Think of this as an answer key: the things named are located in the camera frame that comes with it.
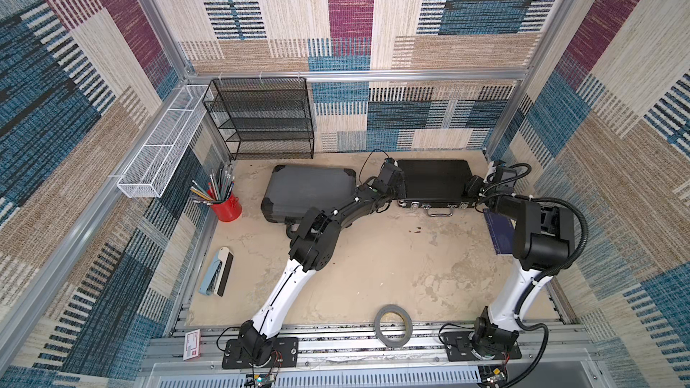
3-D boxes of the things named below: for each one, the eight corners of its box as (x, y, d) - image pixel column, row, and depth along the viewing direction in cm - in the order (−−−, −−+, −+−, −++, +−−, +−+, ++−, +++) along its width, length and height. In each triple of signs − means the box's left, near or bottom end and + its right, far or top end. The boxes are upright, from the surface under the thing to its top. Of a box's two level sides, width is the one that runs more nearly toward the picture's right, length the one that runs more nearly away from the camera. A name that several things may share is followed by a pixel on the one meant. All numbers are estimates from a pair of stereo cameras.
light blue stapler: (202, 297, 85) (197, 292, 82) (217, 252, 95) (212, 247, 92) (223, 297, 85) (218, 292, 82) (236, 252, 95) (232, 247, 91)
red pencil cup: (220, 221, 103) (210, 206, 95) (225, 209, 106) (215, 193, 99) (239, 221, 103) (230, 206, 95) (243, 208, 106) (234, 193, 99)
